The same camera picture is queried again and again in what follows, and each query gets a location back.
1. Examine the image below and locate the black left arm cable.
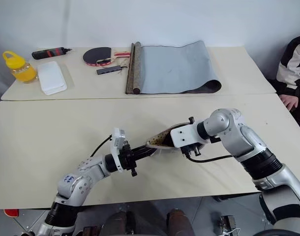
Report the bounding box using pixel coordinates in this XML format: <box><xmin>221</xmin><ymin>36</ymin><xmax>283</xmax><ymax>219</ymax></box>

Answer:
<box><xmin>90</xmin><ymin>134</ymin><xmax>114</xmax><ymax>157</ymax></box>

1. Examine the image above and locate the grey USB hub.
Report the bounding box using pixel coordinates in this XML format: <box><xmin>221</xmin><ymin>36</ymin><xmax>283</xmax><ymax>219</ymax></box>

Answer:
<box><xmin>96</xmin><ymin>64</ymin><xmax>129</xmax><ymax>76</ymax></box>

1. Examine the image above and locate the yellow-lidded jar of orange liquid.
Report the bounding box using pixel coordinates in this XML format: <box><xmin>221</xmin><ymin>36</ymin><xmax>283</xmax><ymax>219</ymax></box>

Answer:
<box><xmin>2</xmin><ymin>51</ymin><xmax>39</xmax><ymax>85</ymax></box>

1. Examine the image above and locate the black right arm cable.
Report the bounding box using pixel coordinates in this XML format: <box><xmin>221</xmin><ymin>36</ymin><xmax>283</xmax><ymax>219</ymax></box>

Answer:
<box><xmin>183</xmin><ymin>147</ymin><xmax>234</xmax><ymax>164</ymax></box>

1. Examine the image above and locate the white plastic tray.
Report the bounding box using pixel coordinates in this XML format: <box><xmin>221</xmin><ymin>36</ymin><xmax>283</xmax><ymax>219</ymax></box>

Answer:
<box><xmin>37</xmin><ymin>60</ymin><xmax>68</xmax><ymax>95</ymax></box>

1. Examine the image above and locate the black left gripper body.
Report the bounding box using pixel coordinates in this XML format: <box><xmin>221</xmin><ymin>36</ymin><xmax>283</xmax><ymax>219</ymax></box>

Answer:
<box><xmin>119</xmin><ymin>143</ymin><xmax>139</xmax><ymax>178</ymax></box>

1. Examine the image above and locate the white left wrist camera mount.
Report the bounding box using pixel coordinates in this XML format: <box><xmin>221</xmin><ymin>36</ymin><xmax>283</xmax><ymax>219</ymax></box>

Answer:
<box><xmin>109</xmin><ymin>127</ymin><xmax>128</xmax><ymax>173</ymax></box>

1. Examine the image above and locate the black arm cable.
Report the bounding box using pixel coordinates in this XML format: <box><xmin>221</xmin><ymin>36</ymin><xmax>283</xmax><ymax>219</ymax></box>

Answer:
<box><xmin>90</xmin><ymin>134</ymin><xmax>114</xmax><ymax>157</ymax></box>
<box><xmin>183</xmin><ymin>147</ymin><xmax>234</xmax><ymax>164</ymax></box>

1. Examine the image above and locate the red object under table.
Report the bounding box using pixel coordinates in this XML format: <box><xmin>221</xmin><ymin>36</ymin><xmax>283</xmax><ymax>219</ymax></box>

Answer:
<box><xmin>3</xmin><ymin>208</ymin><xmax>20</xmax><ymax>218</ymax></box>

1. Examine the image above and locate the person in black white jacket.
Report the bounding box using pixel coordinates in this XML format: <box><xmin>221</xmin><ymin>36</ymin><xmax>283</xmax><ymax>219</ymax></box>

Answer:
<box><xmin>270</xmin><ymin>33</ymin><xmax>300</xmax><ymax>138</ymax></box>

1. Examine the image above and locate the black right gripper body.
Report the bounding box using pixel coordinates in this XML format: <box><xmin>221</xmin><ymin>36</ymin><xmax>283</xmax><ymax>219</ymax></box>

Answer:
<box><xmin>180</xmin><ymin>143</ymin><xmax>203</xmax><ymax>158</ymax></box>

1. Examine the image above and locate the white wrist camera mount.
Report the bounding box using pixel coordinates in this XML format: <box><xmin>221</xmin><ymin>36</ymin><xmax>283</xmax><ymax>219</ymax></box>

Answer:
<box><xmin>109</xmin><ymin>127</ymin><xmax>128</xmax><ymax>173</ymax></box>
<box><xmin>170</xmin><ymin>123</ymin><xmax>200</xmax><ymax>149</ymax></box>

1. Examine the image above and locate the bystander bare hand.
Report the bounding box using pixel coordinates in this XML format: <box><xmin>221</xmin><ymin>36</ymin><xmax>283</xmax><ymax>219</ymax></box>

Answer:
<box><xmin>279</xmin><ymin>94</ymin><xmax>300</xmax><ymax>110</ymax></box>

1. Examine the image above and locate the dark brown rounded shape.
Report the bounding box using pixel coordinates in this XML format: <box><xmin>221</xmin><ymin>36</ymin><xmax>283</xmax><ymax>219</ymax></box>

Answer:
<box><xmin>166</xmin><ymin>208</ymin><xmax>190</xmax><ymax>236</ymax></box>

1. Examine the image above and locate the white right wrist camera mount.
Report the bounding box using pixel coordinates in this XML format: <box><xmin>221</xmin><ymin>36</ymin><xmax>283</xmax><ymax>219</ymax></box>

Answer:
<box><xmin>170</xmin><ymin>123</ymin><xmax>200</xmax><ymax>149</ymax></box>

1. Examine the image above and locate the black red marker tool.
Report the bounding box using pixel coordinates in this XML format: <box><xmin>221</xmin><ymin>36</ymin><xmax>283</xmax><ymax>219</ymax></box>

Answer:
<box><xmin>31</xmin><ymin>47</ymin><xmax>73</xmax><ymax>60</ymax></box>

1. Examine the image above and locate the black table tennis paddle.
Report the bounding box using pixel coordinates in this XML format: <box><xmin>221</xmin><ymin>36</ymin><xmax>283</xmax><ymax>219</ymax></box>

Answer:
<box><xmin>82</xmin><ymin>47</ymin><xmax>131</xmax><ymax>65</ymax></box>

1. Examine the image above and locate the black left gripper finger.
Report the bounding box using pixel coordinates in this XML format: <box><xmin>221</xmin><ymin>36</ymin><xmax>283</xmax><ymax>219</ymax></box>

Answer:
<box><xmin>130</xmin><ymin>145</ymin><xmax>152</xmax><ymax>155</ymax></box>
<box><xmin>133</xmin><ymin>149</ymin><xmax>156</xmax><ymax>161</ymax></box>

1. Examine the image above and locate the grey scroll mat with rods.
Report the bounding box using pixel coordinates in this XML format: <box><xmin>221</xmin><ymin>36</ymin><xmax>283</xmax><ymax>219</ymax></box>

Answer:
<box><xmin>125</xmin><ymin>40</ymin><xmax>222</xmax><ymax>95</ymax></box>

